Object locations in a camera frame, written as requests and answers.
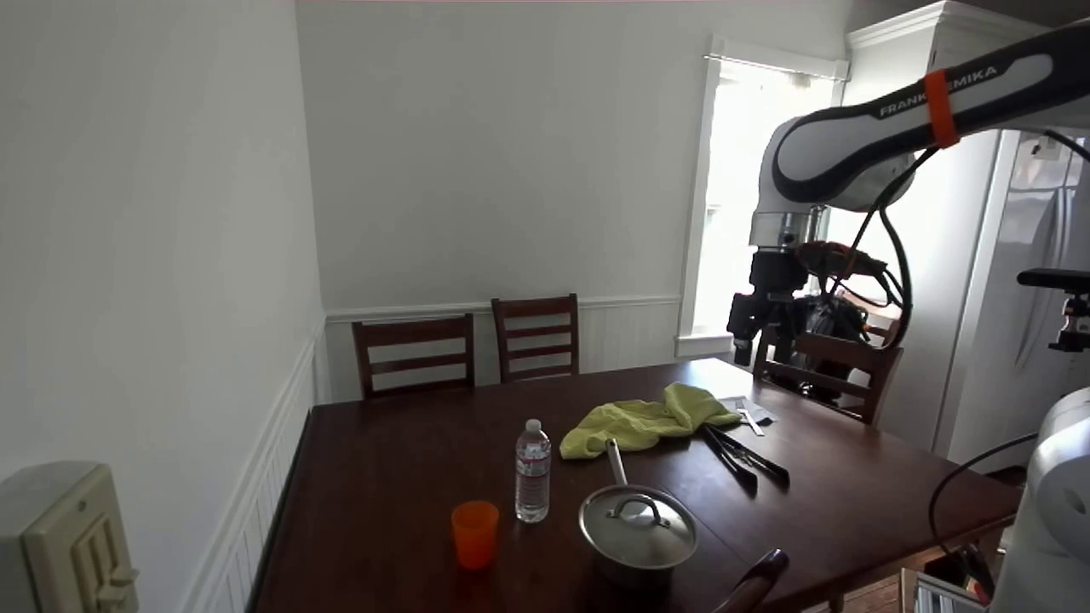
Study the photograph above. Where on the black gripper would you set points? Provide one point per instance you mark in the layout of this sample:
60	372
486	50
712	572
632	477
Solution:
774	278

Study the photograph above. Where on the black tongs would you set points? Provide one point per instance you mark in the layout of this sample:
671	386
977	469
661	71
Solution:
761	463

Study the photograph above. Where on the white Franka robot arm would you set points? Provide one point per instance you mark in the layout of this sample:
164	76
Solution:
888	142

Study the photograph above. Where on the silver pot lid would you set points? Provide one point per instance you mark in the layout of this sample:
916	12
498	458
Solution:
653	532

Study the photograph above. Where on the dark wooden chair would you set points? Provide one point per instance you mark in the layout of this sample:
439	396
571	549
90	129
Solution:
847	347
531	306
409	331

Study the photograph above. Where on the yellow-green cloth towel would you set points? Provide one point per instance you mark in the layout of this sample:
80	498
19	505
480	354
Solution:
643	422

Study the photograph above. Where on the white framed window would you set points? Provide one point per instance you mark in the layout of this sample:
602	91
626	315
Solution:
736	171

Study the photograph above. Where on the tall white cabinet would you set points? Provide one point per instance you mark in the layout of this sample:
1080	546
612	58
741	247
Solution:
941	319

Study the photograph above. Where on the white refrigerator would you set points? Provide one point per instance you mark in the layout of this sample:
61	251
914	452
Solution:
1008	386

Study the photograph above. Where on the clear plastic water bottle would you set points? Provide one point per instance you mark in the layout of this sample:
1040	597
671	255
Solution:
531	477

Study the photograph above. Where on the orange plastic cup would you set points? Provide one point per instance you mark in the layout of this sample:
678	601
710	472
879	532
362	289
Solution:
475	537

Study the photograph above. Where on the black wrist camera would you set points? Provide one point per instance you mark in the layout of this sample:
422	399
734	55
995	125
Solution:
835	262

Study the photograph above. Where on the black camera on mount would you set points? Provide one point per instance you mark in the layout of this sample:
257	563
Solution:
1073	306

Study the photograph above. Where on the beige light switch plate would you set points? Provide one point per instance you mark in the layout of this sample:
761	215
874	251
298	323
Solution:
80	546

